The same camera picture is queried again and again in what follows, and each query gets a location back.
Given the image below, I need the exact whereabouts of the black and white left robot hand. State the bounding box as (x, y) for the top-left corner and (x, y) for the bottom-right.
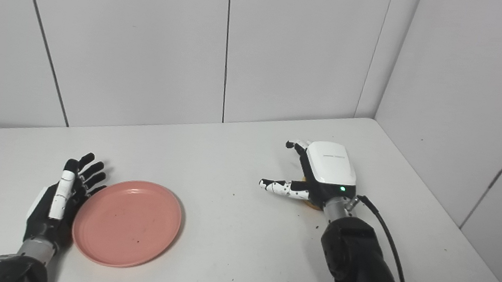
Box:
(22, 146), (111, 255)

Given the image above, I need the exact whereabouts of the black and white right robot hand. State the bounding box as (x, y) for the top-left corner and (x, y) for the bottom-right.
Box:
(257, 133), (363, 214)

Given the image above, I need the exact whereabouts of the toy hamburger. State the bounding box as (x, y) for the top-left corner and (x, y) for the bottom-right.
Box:
(299, 176), (327, 211)

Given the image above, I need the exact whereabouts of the pink round plate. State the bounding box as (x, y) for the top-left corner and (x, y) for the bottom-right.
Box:
(67, 173), (187, 276)

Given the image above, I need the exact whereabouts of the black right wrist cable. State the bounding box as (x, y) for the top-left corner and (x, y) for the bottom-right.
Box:
(345, 194), (420, 282)

